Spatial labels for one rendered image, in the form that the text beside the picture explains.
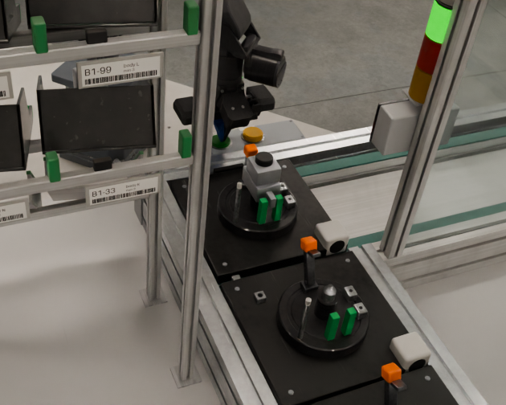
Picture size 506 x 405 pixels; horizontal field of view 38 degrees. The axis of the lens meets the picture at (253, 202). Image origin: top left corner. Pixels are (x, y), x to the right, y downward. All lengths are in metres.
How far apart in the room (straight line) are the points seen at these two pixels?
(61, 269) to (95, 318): 0.13
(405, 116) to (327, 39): 2.74
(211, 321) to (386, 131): 0.39
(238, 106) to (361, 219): 0.31
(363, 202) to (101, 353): 0.57
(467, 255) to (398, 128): 0.37
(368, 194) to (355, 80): 2.11
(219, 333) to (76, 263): 0.35
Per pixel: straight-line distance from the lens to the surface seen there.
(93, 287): 1.32
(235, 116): 1.33
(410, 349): 1.13
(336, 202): 1.44
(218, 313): 1.16
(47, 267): 1.36
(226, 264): 1.21
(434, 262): 1.37
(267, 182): 1.23
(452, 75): 1.08
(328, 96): 3.40
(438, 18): 1.06
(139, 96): 0.87
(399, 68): 3.72
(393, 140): 1.14
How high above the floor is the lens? 1.85
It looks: 42 degrees down
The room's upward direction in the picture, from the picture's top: 8 degrees clockwise
